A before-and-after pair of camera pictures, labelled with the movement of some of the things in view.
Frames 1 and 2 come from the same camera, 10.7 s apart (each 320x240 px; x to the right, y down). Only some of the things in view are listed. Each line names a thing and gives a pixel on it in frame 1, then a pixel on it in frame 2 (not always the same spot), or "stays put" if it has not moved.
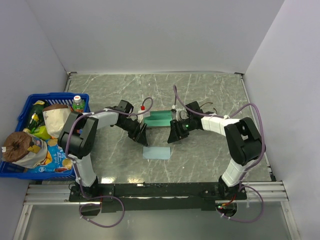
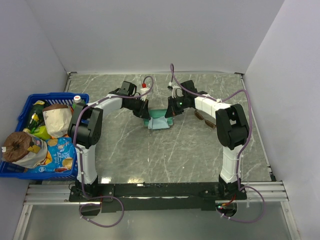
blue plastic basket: x=10 y=169 stays put
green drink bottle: x=78 y=106 stays put
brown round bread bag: x=24 y=149 stays put
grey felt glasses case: x=158 y=118 stays put
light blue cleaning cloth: x=156 y=152 -> x=159 y=123
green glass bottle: x=36 y=118 stays put
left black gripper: x=139 y=134 -> x=143 y=112
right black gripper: x=176 y=133 -> x=172 y=110
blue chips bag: x=56 y=161 stays put
